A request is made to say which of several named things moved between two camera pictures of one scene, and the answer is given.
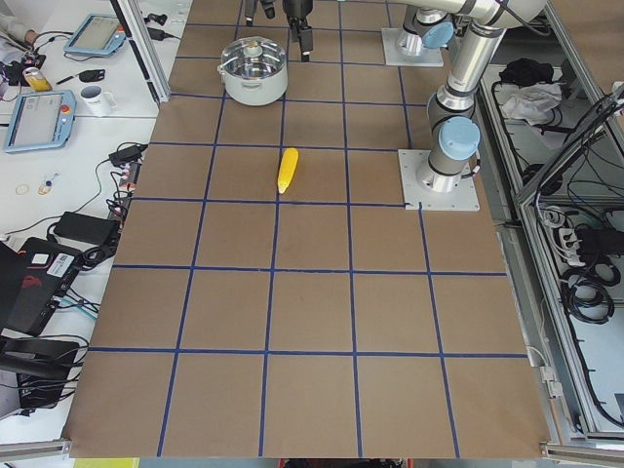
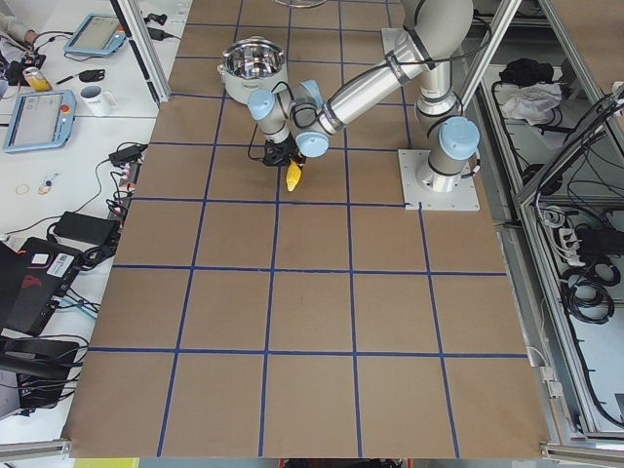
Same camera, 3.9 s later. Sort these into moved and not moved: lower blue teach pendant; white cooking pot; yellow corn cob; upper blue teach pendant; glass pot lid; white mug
Moved: glass pot lid; yellow corn cob
Not moved: lower blue teach pendant; white cooking pot; upper blue teach pendant; white mug
